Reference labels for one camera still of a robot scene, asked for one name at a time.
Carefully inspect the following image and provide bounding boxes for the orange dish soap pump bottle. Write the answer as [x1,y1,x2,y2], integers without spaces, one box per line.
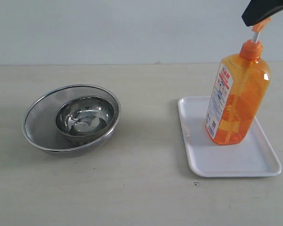
[205,18,271,145]

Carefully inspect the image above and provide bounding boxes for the small stainless steel bowl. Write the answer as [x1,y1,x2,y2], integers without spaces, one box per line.
[55,96,119,145]

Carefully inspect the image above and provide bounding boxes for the white plastic tray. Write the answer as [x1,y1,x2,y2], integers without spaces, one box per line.
[177,97,282,178]

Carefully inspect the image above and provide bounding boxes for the steel mesh colander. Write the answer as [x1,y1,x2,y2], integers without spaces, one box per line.
[22,84,121,157]

